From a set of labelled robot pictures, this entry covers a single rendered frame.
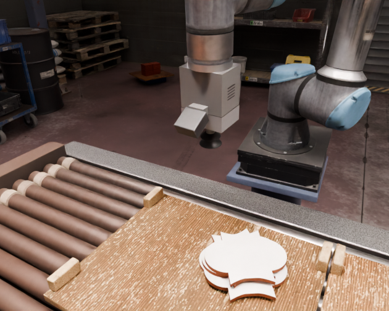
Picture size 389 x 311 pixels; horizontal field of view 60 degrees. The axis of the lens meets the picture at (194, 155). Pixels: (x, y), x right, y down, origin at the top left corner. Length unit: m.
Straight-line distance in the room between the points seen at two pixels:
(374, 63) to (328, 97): 4.35
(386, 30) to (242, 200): 4.49
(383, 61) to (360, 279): 4.65
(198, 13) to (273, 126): 0.55
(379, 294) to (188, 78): 0.49
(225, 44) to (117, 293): 0.45
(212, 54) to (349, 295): 0.46
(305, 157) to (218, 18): 0.58
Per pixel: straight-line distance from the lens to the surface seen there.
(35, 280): 0.72
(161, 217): 0.76
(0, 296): 0.72
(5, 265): 0.77
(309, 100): 0.91
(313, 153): 1.02
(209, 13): 0.52
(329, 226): 0.82
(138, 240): 0.71
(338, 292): 0.66
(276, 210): 0.84
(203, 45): 0.53
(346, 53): 0.87
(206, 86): 0.56
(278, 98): 0.97
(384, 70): 5.25
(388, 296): 0.69
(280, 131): 1.00
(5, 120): 3.60
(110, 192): 0.91
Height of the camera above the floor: 1.41
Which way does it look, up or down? 28 degrees down
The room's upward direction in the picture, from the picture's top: straight up
